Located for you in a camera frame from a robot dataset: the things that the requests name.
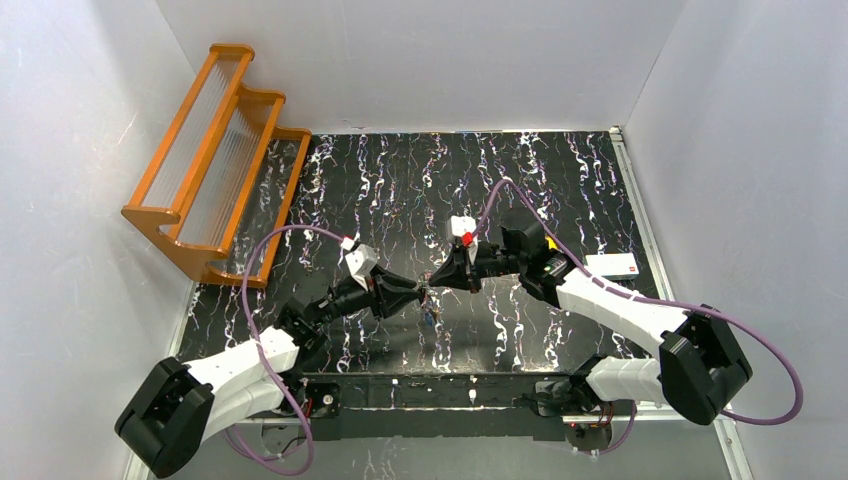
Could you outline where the orange wooden rack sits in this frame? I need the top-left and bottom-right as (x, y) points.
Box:
(121, 43), (312, 288)

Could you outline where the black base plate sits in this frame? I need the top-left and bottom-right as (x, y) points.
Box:
(531, 377), (632, 417)
(287, 378), (341, 419)

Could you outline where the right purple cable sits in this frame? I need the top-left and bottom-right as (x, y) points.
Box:
(473, 178), (804, 458)

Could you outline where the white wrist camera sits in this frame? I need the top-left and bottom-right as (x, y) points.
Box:
(340, 237), (377, 291)
(446, 215), (477, 247)

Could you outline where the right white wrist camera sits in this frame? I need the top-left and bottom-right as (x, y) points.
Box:
(446, 215), (477, 247)

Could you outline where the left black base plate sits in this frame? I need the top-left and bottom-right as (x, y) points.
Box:
(287, 378), (341, 419)

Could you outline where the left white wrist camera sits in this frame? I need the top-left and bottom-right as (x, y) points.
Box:
(340, 237), (377, 291)

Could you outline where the aluminium frame rail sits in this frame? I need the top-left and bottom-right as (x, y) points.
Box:
(125, 129), (753, 480)

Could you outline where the white box red label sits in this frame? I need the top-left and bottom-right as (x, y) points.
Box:
(585, 252), (640, 280)

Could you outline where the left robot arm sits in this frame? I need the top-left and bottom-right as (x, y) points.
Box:
(114, 265), (426, 479)

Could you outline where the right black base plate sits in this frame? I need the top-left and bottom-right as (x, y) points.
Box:
(531, 377), (632, 417)

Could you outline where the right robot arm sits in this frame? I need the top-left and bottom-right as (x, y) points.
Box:
(428, 209), (753, 425)

